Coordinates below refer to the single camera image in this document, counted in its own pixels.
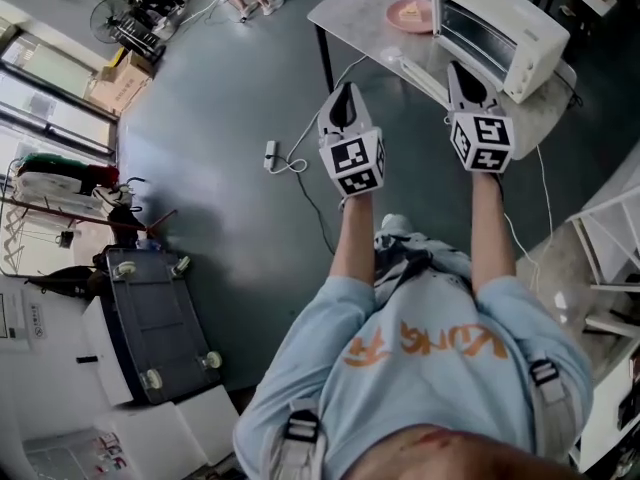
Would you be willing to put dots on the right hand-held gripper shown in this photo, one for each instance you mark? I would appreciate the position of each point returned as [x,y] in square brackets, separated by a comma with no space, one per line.
[482,138]

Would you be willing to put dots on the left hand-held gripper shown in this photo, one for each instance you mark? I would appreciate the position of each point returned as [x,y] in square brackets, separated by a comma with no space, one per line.
[350,160]

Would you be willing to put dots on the person's left forearm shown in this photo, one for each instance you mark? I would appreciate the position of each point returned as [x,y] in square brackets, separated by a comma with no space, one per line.
[355,238]

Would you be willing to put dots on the person's right forearm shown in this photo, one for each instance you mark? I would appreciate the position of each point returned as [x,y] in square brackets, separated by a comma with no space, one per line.
[492,233]

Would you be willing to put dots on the white toaster oven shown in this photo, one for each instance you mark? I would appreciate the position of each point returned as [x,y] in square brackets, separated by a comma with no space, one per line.
[525,33]

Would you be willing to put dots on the black table leg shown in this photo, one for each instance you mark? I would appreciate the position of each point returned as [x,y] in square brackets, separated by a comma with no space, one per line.
[325,58]

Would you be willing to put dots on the white power strip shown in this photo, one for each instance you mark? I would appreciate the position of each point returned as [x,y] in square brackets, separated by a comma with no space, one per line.
[271,155]

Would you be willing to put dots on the pink plate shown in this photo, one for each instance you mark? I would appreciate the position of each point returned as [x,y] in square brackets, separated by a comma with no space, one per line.
[400,25]

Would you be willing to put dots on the toast slice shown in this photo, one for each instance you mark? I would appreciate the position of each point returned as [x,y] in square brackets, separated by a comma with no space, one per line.
[409,12]

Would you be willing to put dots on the person's left white shoe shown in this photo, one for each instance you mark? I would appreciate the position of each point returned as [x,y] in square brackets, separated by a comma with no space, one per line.
[396,223]

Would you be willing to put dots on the black waist pouch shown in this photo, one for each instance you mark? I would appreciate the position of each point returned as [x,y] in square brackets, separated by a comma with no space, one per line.
[400,253]

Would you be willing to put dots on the person's light blue jeans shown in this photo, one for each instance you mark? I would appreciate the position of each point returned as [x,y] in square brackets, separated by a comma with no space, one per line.
[445,258]

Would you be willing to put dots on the white metal shelf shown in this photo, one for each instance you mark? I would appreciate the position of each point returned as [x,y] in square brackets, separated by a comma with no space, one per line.
[610,238]

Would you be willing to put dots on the brown cardboard box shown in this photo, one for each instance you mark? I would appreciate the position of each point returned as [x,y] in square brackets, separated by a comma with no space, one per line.
[120,85]

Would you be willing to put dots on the black floor fan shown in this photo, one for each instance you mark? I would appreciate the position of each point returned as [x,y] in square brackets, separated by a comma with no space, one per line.
[107,20]

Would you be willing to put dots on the red broom stick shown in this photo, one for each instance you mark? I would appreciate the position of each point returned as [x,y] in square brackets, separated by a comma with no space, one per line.
[100,219]

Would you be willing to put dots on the dark blue wheeled cart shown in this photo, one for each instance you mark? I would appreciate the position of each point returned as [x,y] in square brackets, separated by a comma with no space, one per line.
[155,318]

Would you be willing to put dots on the person's light blue shirt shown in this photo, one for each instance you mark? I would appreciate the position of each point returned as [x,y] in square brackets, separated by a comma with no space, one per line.
[425,393]

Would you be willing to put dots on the red green white bedding pile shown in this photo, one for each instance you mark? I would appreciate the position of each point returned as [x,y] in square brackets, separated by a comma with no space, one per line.
[55,173]

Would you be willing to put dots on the white cabinet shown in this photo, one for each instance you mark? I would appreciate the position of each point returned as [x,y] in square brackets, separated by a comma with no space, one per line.
[105,348]

